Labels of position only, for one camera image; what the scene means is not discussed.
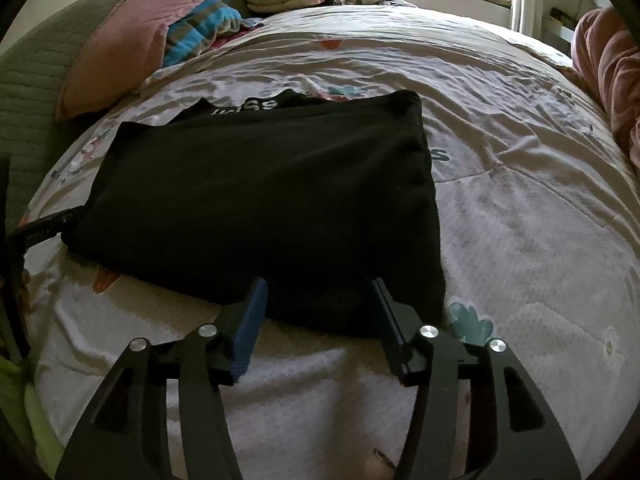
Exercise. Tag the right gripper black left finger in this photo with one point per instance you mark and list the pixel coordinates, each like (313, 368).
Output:
(124, 431)

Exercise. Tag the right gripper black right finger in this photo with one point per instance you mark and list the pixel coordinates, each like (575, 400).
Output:
(477, 413)

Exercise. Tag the black long-sleeve shirt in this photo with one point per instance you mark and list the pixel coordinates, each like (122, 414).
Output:
(318, 198)

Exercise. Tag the person's right hand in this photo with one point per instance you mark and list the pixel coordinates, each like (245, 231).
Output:
(378, 466)

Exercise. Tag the green quilted headboard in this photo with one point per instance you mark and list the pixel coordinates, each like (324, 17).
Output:
(32, 74)

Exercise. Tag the pink quilted pillow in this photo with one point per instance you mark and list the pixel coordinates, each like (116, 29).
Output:
(127, 47)

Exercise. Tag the white strawberry print bedspread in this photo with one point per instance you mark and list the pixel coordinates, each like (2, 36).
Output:
(540, 240)

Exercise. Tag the blue striped folded blanket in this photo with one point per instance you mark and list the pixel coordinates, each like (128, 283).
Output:
(198, 30)

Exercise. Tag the pink crumpled blanket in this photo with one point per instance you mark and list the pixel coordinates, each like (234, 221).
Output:
(607, 57)

